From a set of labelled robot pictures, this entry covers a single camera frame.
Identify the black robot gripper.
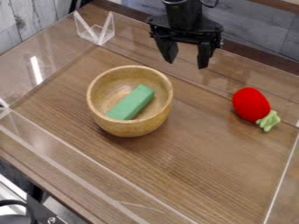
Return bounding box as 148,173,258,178
145,15,222,69

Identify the red plush strawberry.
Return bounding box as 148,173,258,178
232,87,280,132

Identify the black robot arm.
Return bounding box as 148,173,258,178
145,0,222,69

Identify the wooden bowl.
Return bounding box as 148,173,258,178
86,66,173,137

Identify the green rectangular block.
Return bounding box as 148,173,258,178
105,84,154,120

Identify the black equipment lower left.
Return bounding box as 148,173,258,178
0,195,68,224

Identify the black cable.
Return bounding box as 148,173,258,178
198,0,220,9

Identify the clear acrylic corner bracket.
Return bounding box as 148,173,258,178
73,11,114,46

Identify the clear acrylic tray wall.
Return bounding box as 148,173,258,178
0,16,299,224

